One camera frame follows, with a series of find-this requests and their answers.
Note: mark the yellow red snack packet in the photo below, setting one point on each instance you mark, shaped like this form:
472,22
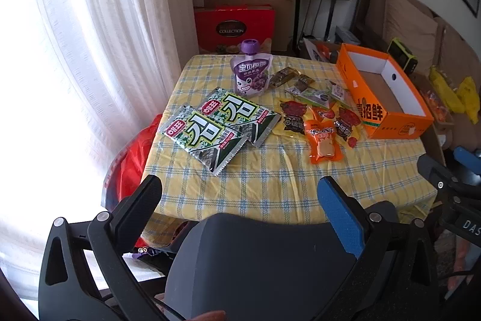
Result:
292,116

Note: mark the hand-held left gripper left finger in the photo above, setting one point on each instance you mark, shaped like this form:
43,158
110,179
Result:
137,200

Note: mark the pile of orange candies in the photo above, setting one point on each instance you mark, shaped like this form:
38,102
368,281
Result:
436,104

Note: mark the tan sofa cushion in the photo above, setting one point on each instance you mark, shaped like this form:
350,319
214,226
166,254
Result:
404,20
456,50

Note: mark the orange cardboard box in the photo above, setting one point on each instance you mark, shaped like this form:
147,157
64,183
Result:
370,106

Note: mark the person's left hand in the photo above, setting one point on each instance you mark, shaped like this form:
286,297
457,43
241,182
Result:
212,316

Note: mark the wooden coffee table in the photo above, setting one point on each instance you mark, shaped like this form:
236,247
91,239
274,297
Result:
447,129

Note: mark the red plastic bag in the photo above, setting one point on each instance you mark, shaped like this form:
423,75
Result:
139,155

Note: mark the green seaweed packet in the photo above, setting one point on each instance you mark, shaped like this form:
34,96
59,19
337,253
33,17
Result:
203,136
240,112

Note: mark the white sheer curtain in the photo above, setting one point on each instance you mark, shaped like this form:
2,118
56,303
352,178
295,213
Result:
94,42

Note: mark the orange snack packet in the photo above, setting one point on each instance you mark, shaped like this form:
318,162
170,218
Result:
323,144

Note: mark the yellow plastic bag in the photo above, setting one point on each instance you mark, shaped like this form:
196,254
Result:
445,89
469,99

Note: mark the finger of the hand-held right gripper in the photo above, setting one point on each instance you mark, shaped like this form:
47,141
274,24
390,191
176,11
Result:
439,174
469,155

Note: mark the wooden sofa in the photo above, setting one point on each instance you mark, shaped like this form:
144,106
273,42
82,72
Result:
362,5

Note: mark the brown cardboard box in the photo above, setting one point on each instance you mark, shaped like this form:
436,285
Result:
283,20

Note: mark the purple juice pouch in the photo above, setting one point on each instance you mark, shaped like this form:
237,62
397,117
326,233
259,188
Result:
251,76

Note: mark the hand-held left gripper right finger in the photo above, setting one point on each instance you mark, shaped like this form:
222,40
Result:
338,212

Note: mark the white appliance box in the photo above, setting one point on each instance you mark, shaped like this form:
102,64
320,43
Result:
345,34

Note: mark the green black device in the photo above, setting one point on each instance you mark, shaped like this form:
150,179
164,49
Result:
402,56

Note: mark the red gift box oval label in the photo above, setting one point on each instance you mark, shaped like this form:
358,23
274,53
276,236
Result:
233,29

